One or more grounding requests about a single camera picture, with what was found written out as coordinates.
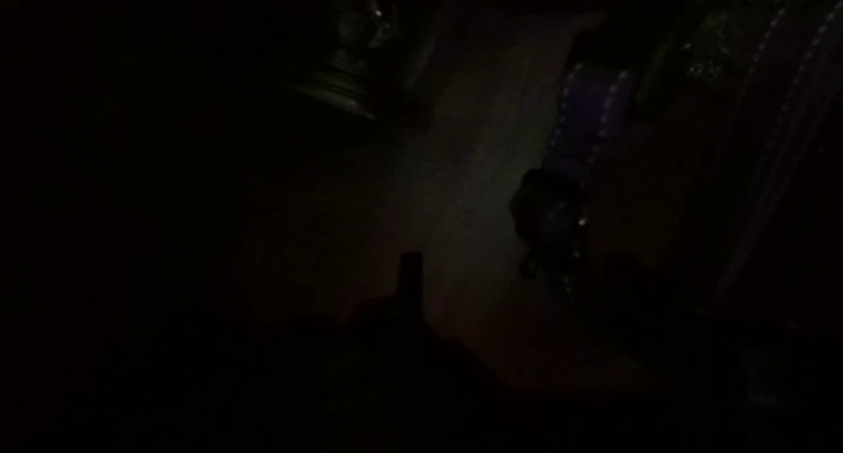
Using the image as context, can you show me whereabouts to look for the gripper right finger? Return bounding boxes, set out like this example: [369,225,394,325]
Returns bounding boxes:
[738,321,843,453]

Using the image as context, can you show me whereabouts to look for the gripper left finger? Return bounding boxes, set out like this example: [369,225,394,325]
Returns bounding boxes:
[310,251,511,453]

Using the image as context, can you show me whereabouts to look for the black metal clasp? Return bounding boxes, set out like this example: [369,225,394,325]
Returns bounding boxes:
[508,169,592,302]

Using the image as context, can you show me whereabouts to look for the silver metal ornament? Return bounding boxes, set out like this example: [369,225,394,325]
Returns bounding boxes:
[295,0,399,121]

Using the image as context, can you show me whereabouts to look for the purple studded strap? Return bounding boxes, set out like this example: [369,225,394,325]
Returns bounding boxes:
[541,61,636,177]

